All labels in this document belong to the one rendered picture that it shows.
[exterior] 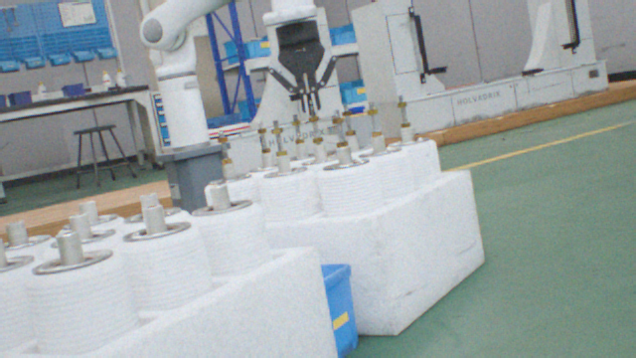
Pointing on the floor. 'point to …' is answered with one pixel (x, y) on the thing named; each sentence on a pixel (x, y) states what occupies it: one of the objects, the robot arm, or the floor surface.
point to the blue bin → (341, 306)
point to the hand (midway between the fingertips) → (311, 103)
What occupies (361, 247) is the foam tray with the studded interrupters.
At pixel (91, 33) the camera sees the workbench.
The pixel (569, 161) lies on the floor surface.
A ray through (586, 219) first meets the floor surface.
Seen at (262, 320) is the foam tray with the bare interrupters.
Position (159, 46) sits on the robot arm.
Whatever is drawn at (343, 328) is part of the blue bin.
